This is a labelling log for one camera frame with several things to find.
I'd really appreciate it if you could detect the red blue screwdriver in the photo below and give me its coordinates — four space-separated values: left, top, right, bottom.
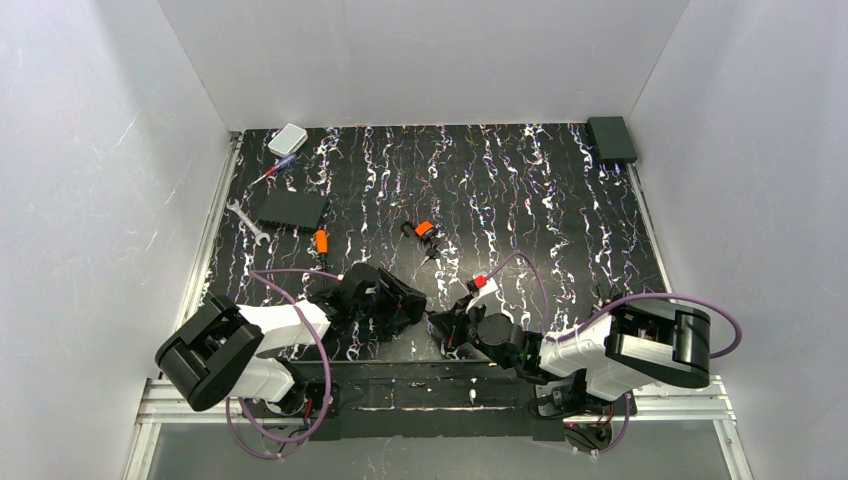
248 153 298 188

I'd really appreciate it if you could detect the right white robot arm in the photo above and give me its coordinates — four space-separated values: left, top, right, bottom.
429 299 711 402

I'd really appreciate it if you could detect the aluminium rail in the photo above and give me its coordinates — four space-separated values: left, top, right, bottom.
123 132 244 479
627 165 754 479

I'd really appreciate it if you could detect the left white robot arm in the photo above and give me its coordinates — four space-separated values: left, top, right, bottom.
154 263 427 415

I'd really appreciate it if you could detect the silver wrench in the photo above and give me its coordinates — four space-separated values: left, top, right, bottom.
225 199 270 246

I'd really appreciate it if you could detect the left aluminium rail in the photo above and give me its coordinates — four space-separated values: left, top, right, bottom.
123 132 244 479

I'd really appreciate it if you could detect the white rounded box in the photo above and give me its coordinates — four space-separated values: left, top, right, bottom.
267 123 308 157

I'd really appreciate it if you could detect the black box in corner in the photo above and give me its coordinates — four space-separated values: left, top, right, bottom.
586 116 638 165

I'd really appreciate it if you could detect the black cable clip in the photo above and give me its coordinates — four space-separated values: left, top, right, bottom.
591 283 627 313

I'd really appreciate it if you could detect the black flat box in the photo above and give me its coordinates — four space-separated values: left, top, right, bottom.
257 190 329 232

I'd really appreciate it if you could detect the black front base bar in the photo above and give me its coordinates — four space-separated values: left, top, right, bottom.
168 359 704 443

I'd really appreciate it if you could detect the orange black padlock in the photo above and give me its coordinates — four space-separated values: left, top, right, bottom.
400 221 437 242

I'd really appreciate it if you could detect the right aluminium rail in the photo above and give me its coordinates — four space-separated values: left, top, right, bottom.
627 165 754 479

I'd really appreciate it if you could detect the orange handled screwdriver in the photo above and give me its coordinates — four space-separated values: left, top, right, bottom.
313 229 328 272

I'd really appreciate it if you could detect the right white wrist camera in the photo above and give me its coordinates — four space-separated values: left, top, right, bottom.
466 275 499 313

